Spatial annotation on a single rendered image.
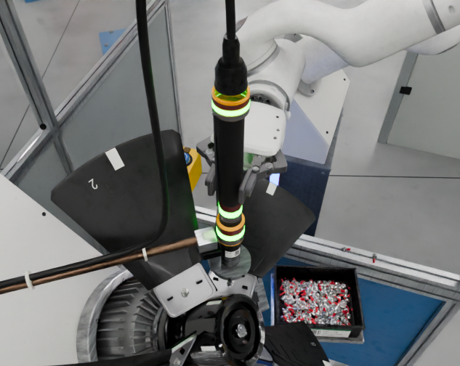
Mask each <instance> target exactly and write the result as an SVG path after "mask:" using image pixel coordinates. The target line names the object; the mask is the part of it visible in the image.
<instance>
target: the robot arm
mask: <svg viewBox="0 0 460 366"><path fill-rule="evenodd" d="M235 34H236V35H237V37H238V40H239V42H240V57H242V58H243V60H244V62H245V63H246V66H247V80H248V86H249V88H250V93H251V95H250V111H249V114H248V115H247V116H246V117H245V128H244V150H243V170H246V173H245V174H244V176H243V179H242V182H241V185H240V187H239V189H238V202H239V203H240V204H243V203H244V201H245V199H246V196H249V197H250V196H251V193H252V191H253V189H254V185H255V184H258V183H259V180H261V179H264V178H267V177H269V176H271V175H272V174H280V173H284V172H286V170H287V162H286V159H285V158H284V156H283V153H282V152H281V149H282V146H283V141H284V137H285V133H286V120H289V118H290V117H291V112H289V109H290V107H291V103H292V101H293V98H294V95H295V93H296V91H298V92H299V93H300V94H303V95H304V96H307V97H311V96H313V95H315V94H317V93H318V92H319V90H320V87H321V82H322V78H323V77H325V76H327V75H329V74H332V73H334V72H336V71H338V70H341V69H342V68H345V67H347V66H349V65H351V66H353V67H356V68H360V67H364V66H367V65H371V64H373V63H375V62H378V61H380V60H383V59H384V58H386V57H389V56H391V55H393V54H396V53H398V52H400V51H403V50H406V51H409V52H414V53H417V54H424V55H438V54H442V53H444V52H447V51H449V50H450V49H452V48H454V47H456V46H457V44H458V43H459V42H460V0H368V1H365V2H363V3H362V4H360V5H358V6H356V7H353V8H350V9H344V8H340V7H335V6H334V5H331V4H327V3H325V2H322V1H318V0H279V1H275V2H273V3H271V4H268V5H266V6H264V7H262V8H261V9H258V10H257V11H255V12H253V13H251V14H250V15H248V16H247V17H245V18H243V19H241V20H240V21H238V22H237V23H236V24H235ZM300 34H302V35H306V37H304V38H303V37H302V36H301V35H300ZM281 35H282V37H281V38H280V39H274V38H275V37H277V36H281ZM196 151H197V153H198V154H200V155H201V156H202V157H203V158H205V159H206V162H207V163H208V165H209V166H210V169H209V172H208V174H207V175H206V178H205V186H207V188H208V195H209V196H212V195H214V193H215V191H216V180H215V161H214V132H213V133H212V135H211V136H210V137H207V138H205V139H204V140H202V141H200V142H198V143H197V144H196Z"/></svg>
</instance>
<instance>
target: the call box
mask: <svg viewBox="0 0 460 366"><path fill-rule="evenodd" d="M187 154H188V155H189V156H190V161H189V163H188V164H187V171H188V175H189V179H190V186H191V190H192V192H193V190H194V188H195V186H196V184H197V182H198V180H199V178H200V176H201V174H202V166H201V155H200V154H198V153H197V151H196V150H195V149H192V148H191V150H190V152H189V153H187Z"/></svg>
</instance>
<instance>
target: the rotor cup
mask: <svg viewBox="0 0 460 366"><path fill-rule="evenodd" d="M209 301H221V302H220V304H211V305H206V304H207V303H208V302H209ZM239 324H242V325H244V327H245V329H246V334H245V336H244V337H242V338H240V337H238V335H237V331H236V330H237V326H238V325H239ZM195 330H196V331H197V333H196V335H197V337H196V340H195V342H194V344H193V346H192V348H191V350H190V352H189V354H188V356H187V358H186V360H185V361H184V363H183V365H182V366H253V365H254V364H255V363H256V362H257V360H258V359H259V357H260V355H261V353H262V350H263V347H264V344H265V324H264V320H263V316H262V313H261V311H260V309H259V307H258V306H257V304H256V303H255V301H254V300H253V299H252V298H250V297H249V296H247V295H244V294H241V293H232V294H225V295H218V296H212V297H211V298H209V299H207V300H206V301H204V302H202V303H200V304H199V305H197V306H195V307H193V308H192V309H189V310H188V311H186V312H184V313H183V314H181V315H179V316H177V317H170V316H169V315H168V314H167V313H166V310H164V311H163V313H162V315H161V319H160V322H159V327H158V342H159V347H160V350H161V351H163V350H167V349H168V348H169V347H171V346H173V345H174V344H175V343H177V342H178V341H180V340H182V339H183V338H184V337H186V336H188V335H189V334H191V333H192V332H193V331H195ZM201 346H215V349H216V351H202V349H201Z"/></svg>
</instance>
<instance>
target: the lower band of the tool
mask: <svg viewBox="0 0 460 366"><path fill-rule="evenodd" d="M244 222H245V217H244V215H243V213H242V221H241V223H240V224H239V225H238V226H236V227H225V226H223V225H222V224H221V223H220V221H219V213H218V215H217V225H218V226H219V227H220V228H221V229H223V230H225V231H228V232H233V231H236V230H238V229H240V228H241V227H242V226H243V225H244Z"/></svg>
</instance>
